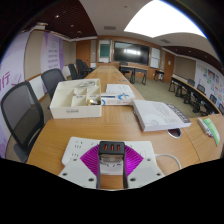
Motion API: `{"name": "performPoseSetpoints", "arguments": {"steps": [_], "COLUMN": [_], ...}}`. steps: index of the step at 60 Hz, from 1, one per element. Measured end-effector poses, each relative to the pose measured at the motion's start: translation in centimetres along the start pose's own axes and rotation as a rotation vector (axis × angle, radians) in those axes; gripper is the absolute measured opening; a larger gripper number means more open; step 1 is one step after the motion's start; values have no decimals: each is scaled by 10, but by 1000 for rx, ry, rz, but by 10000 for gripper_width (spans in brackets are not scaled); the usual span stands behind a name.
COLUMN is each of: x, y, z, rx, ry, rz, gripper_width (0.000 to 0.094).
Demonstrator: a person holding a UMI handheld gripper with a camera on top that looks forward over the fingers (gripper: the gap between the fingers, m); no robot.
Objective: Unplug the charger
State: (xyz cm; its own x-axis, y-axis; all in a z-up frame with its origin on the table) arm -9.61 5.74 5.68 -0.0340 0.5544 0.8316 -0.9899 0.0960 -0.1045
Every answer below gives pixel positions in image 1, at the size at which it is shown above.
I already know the group of colourful wall posters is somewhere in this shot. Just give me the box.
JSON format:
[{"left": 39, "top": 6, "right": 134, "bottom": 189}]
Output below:
[{"left": 194, "top": 61, "right": 224, "bottom": 108}]

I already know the white printed paper sheet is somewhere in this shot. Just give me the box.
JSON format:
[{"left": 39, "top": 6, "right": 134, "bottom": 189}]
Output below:
[{"left": 105, "top": 83, "right": 137, "bottom": 100}]

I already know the row of black chairs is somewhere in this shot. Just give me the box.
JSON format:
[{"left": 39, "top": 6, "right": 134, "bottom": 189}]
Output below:
[{"left": 67, "top": 58, "right": 96, "bottom": 80}]

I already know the green-white wall board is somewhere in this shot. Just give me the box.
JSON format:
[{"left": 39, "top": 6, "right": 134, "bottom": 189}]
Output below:
[{"left": 98, "top": 39, "right": 112, "bottom": 64}]

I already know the large ceiling light panel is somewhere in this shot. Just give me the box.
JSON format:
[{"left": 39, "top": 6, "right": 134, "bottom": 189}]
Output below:
[{"left": 123, "top": 0, "right": 208, "bottom": 39}]

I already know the white power strip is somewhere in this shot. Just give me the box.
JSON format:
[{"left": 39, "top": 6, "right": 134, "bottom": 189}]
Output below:
[{"left": 61, "top": 136, "right": 157, "bottom": 168}]

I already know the wide purple wall banner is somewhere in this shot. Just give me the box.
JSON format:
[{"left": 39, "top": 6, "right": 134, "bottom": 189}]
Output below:
[{"left": 0, "top": 31, "right": 31, "bottom": 158}]

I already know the black mesh office chair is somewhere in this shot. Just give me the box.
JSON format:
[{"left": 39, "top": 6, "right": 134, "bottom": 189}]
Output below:
[
  {"left": 40, "top": 68, "right": 67, "bottom": 110},
  {"left": 0, "top": 80, "right": 45, "bottom": 164}
]

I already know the white whiteboard eraser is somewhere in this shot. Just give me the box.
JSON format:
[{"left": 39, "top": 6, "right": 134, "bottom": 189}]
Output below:
[{"left": 197, "top": 117, "right": 211, "bottom": 137}]

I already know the narrow purple wall banner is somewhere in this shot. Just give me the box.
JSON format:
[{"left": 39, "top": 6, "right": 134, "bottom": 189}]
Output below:
[{"left": 40, "top": 32, "right": 65, "bottom": 74}]

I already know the round table cable grommet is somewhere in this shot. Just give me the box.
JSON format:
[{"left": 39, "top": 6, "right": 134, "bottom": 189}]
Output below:
[{"left": 166, "top": 127, "right": 183, "bottom": 139}]

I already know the dark presenter desk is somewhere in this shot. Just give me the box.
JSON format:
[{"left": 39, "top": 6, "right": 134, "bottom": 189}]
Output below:
[{"left": 119, "top": 64, "right": 148, "bottom": 85}]

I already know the long dark side table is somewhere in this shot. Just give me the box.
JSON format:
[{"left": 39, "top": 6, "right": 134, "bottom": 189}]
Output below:
[{"left": 168, "top": 74, "right": 224, "bottom": 116}]

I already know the white power strip cable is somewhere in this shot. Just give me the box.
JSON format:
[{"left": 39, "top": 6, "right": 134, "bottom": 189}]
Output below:
[{"left": 154, "top": 153, "right": 183, "bottom": 171}]

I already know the green booklet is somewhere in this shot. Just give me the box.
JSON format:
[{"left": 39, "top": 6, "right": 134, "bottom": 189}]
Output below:
[{"left": 203, "top": 117, "right": 222, "bottom": 147}]

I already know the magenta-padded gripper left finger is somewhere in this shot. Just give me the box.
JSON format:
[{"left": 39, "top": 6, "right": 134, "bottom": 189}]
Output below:
[{"left": 58, "top": 145, "right": 102, "bottom": 190}]

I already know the white open compartment box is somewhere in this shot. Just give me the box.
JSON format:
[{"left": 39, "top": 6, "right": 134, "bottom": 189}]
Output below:
[{"left": 49, "top": 78, "right": 103, "bottom": 120}]

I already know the black multi-port charger block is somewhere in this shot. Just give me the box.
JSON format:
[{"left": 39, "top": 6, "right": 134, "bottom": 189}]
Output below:
[{"left": 98, "top": 140, "right": 126, "bottom": 176}]

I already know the small white-blue carton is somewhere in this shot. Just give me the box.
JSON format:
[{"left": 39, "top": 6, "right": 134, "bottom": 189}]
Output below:
[{"left": 100, "top": 92, "right": 134, "bottom": 107}]

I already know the group of black side chairs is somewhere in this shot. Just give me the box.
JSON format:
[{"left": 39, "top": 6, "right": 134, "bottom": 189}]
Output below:
[{"left": 186, "top": 78, "right": 224, "bottom": 116}]

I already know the thick white book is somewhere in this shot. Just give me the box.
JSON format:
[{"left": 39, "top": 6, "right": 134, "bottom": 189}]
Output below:
[{"left": 132, "top": 99, "right": 192, "bottom": 132}]

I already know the white wall board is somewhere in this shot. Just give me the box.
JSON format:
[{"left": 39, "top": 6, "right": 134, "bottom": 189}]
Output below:
[{"left": 150, "top": 47, "right": 161, "bottom": 69}]

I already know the small dark side table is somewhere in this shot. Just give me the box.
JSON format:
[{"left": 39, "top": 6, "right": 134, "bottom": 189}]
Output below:
[{"left": 153, "top": 68, "right": 166, "bottom": 82}]

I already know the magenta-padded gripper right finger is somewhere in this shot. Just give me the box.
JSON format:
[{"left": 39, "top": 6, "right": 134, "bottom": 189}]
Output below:
[{"left": 122, "top": 145, "right": 166, "bottom": 190}]

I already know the large black wall screen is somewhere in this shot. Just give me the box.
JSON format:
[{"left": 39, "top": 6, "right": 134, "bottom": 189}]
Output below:
[{"left": 113, "top": 40, "right": 151, "bottom": 66}]

